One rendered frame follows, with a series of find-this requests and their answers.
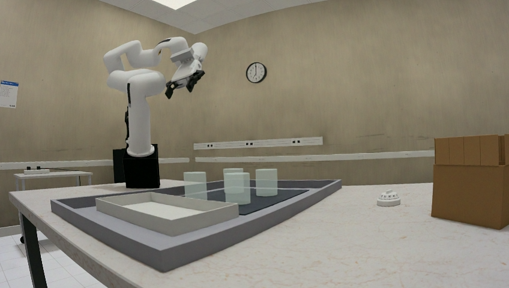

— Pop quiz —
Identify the white kitchen timer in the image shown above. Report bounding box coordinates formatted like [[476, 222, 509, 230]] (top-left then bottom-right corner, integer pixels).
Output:
[[377, 189, 401, 206]]

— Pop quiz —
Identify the brown cardboard box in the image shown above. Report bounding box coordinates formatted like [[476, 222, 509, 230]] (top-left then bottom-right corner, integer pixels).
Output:
[[431, 134, 509, 230]]

